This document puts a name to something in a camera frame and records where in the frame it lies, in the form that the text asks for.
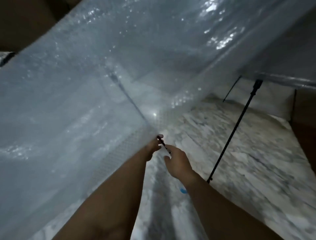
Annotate clear transparent umbrella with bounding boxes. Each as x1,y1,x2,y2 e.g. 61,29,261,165
207,69,316,185

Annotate person's left hand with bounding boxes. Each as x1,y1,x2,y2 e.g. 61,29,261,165
145,134,165,163

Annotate person's right hand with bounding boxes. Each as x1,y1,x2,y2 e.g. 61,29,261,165
164,145,196,184

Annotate blue handled transparent umbrella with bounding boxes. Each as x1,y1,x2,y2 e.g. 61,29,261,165
0,0,316,240

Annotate person's right forearm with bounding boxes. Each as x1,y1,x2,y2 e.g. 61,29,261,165
182,172,284,240

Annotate person's left forearm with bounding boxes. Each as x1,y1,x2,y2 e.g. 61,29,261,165
52,153,153,240

